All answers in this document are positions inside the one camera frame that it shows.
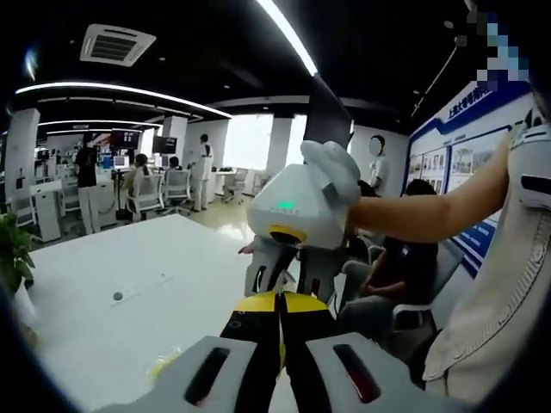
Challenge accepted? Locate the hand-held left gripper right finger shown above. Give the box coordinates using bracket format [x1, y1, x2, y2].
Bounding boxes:
[280, 291, 471, 413]

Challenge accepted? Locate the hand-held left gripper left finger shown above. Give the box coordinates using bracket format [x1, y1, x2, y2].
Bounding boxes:
[96, 289, 284, 413]

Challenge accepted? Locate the clear plastic bag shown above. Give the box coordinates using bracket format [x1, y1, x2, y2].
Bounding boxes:
[270, 269, 297, 298]

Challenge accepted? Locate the large yellow silicone block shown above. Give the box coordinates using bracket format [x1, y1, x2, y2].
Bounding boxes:
[147, 351, 178, 380]

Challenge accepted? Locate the person's right hand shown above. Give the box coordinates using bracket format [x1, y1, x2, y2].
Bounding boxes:
[300, 139, 362, 207]

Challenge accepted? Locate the white mesh office chair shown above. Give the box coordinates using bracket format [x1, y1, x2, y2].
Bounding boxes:
[128, 173, 165, 219]
[223, 167, 251, 204]
[164, 169, 193, 213]

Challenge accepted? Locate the black hanging panel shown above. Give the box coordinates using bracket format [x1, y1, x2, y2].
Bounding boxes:
[306, 72, 355, 150]

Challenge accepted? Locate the table socket cover strip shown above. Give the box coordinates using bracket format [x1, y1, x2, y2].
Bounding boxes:
[108, 270, 174, 308]

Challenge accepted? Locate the black monitor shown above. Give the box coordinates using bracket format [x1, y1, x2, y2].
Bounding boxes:
[152, 136, 179, 154]

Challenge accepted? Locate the person's beige clothing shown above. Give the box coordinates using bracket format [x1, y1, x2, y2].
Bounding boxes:
[423, 124, 551, 391]

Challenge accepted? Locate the long ceiling light strip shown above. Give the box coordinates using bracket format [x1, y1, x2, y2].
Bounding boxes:
[15, 81, 234, 120]
[255, 0, 320, 77]

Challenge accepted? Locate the red lit display screen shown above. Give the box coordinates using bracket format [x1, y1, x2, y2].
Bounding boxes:
[108, 129, 143, 150]

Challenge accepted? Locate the white cabinet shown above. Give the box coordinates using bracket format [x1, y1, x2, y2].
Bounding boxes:
[29, 180, 64, 244]

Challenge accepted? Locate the potted green plant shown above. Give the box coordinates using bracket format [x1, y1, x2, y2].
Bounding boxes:
[0, 211, 42, 333]

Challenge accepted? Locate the ceiling air conditioner unit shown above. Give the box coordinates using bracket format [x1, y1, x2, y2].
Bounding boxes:
[79, 23, 158, 68]

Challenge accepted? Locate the white chest device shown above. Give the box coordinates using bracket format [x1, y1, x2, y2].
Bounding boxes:
[510, 124, 551, 213]

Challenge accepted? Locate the blue and white wall poster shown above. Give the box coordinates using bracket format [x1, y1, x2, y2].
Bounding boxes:
[406, 81, 536, 277]

